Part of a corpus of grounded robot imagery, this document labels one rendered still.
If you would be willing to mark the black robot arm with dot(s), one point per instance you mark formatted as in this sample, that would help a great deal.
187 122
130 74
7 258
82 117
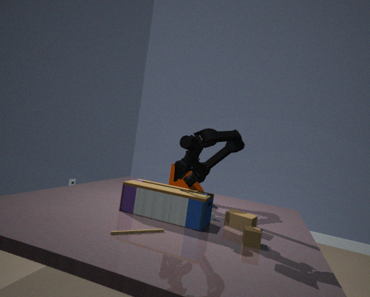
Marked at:
209 138

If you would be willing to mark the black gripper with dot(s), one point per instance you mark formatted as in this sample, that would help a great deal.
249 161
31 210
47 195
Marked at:
183 166

